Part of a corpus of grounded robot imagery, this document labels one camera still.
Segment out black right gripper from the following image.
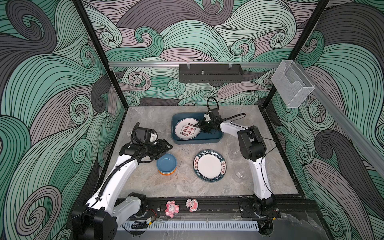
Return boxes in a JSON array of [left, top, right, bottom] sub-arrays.
[[193, 117, 215, 133]]

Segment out black frame post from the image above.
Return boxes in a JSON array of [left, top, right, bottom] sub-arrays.
[[261, 0, 329, 111], [73, 0, 129, 111]]

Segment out white plate dark green rim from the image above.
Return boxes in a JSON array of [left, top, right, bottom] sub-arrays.
[[193, 150, 228, 183]]

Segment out black right rear frame post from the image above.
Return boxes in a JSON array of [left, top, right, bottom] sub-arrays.
[[261, 0, 329, 111]]

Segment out clear plastic cup near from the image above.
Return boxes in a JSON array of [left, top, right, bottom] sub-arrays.
[[235, 167, 250, 181]]

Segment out clear acrylic wall holder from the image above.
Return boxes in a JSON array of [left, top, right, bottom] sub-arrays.
[[271, 60, 315, 109]]

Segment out pink plush pig figure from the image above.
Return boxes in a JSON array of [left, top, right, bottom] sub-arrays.
[[165, 201, 180, 218]]

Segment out blue shallow bowl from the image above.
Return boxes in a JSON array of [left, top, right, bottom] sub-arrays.
[[156, 154, 177, 174]]

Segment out clear plastic cup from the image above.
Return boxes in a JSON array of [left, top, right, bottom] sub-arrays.
[[229, 146, 242, 161], [235, 167, 250, 181]]

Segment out black perforated wall tray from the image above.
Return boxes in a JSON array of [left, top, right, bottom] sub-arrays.
[[179, 65, 244, 85]]

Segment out aluminium wall rail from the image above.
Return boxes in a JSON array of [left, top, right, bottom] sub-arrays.
[[109, 61, 280, 69]]

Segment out teal plastic bin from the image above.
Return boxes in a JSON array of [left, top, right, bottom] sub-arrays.
[[171, 112, 223, 145]]

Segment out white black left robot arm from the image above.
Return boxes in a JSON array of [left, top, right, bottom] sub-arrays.
[[71, 123, 173, 240]]

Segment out clear plastic cup far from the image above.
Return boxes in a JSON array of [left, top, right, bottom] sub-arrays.
[[229, 146, 242, 161]]

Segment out black left rear frame post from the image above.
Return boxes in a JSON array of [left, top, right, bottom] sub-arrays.
[[73, 0, 129, 111]]

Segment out white plate red characters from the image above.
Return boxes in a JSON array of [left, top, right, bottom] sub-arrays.
[[174, 118, 201, 140]]

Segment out white slotted cable duct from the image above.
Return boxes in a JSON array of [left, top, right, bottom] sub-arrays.
[[116, 220, 260, 232]]

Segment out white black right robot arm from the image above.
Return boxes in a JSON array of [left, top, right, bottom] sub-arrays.
[[195, 108, 276, 211]]

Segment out orange shallow bowl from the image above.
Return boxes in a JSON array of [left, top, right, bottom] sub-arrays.
[[158, 168, 177, 176]]

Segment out pink white small figure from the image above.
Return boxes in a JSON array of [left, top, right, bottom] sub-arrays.
[[186, 199, 199, 213]]

